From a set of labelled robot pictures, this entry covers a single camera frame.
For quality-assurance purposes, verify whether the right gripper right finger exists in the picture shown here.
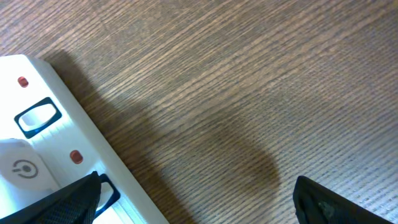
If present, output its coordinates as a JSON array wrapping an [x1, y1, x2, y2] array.
[[293, 175, 392, 224]]

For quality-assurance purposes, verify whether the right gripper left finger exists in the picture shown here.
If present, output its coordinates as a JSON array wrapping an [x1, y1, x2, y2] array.
[[1, 171, 101, 224]]

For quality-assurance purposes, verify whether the white USB charger plug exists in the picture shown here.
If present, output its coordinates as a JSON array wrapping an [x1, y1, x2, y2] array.
[[1, 139, 59, 191]]

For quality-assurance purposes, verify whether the white power strip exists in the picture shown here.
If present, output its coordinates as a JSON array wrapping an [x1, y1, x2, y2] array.
[[1, 55, 166, 223]]

